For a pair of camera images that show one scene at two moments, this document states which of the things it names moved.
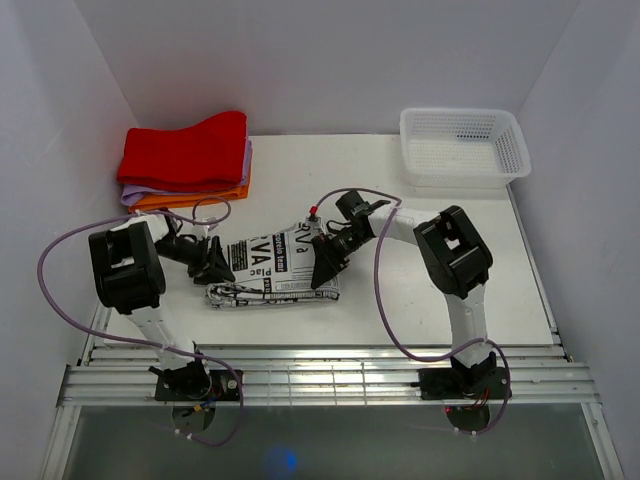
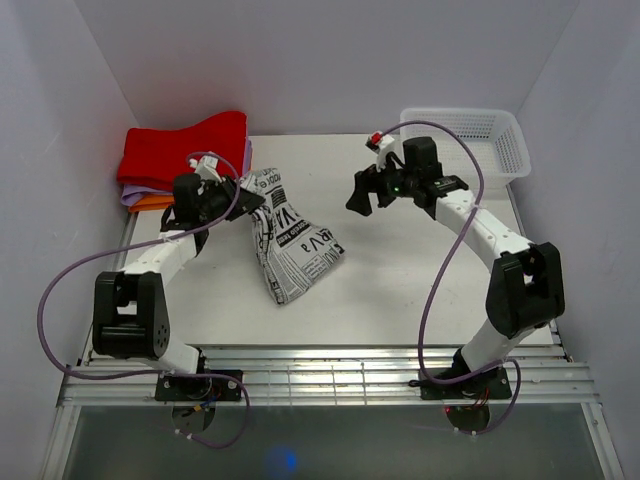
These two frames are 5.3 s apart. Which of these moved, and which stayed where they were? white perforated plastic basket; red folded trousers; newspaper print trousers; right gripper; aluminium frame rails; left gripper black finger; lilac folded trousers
Moved: right gripper; newspaper print trousers; left gripper black finger
Stayed: red folded trousers; white perforated plastic basket; aluminium frame rails; lilac folded trousers
